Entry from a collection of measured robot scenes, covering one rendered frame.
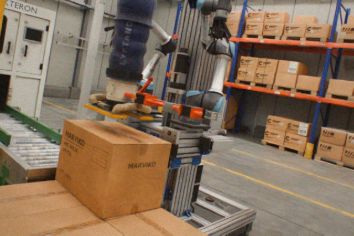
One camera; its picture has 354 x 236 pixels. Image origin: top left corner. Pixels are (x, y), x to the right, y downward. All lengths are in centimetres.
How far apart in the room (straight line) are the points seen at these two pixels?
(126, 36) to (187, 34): 78
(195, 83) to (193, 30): 42
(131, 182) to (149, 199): 19
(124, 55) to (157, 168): 68
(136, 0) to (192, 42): 75
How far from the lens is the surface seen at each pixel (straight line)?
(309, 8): 1068
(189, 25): 249
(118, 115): 172
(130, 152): 166
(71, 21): 1220
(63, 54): 1206
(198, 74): 238
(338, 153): 847
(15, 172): 236
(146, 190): 182
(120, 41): 182
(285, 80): 897
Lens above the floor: 130
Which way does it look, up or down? 3 degrees down
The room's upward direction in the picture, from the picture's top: 10 degrees clockwise
